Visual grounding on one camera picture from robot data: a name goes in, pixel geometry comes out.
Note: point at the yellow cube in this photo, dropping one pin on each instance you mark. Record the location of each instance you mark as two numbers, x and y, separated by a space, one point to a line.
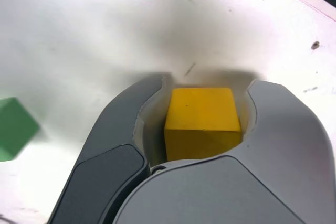
202 119

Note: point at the green cube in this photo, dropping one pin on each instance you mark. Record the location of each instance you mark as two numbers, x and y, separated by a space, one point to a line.
15 129

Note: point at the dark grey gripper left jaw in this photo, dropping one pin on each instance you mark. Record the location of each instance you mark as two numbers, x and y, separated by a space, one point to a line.
105 155

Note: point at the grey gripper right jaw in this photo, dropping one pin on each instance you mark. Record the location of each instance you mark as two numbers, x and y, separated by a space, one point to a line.
275 142

